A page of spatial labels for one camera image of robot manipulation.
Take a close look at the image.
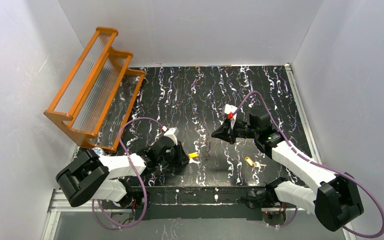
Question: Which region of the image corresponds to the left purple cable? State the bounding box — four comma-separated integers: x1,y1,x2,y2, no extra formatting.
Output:
91,117,168,231

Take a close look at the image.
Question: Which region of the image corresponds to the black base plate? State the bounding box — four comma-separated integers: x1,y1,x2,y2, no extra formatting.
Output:
100,186,287,221

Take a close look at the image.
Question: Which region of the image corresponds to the orange wooden rack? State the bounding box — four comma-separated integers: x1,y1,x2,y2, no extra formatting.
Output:
44,26,145,153

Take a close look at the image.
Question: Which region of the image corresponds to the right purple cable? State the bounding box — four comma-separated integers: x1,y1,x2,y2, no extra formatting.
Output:
233,90,384,239

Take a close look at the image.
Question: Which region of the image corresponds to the yellow tagged key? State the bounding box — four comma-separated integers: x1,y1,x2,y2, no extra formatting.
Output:
245,156,267,168
188,152,200,164

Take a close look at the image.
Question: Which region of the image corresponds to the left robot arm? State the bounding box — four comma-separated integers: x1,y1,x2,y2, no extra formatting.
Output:
55,136,190,207

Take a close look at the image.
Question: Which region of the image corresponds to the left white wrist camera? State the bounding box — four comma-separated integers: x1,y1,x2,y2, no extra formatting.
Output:
163,127,179,145

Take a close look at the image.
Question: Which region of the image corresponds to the white keyring holder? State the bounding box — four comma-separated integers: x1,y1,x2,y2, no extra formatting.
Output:
204,136,212,161

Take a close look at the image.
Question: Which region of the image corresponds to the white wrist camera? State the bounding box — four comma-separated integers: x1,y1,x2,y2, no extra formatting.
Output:
163,127,179,145
223,104,238,129

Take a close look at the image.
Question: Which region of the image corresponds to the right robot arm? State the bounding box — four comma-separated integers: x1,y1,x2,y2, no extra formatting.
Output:
211,104,364,232

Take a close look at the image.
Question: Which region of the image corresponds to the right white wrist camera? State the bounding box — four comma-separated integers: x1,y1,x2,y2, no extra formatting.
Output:
223,104,238,129

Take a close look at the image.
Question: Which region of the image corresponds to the purple cable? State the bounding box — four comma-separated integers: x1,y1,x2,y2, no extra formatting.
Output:
91,117,168,231
233,90,384,239

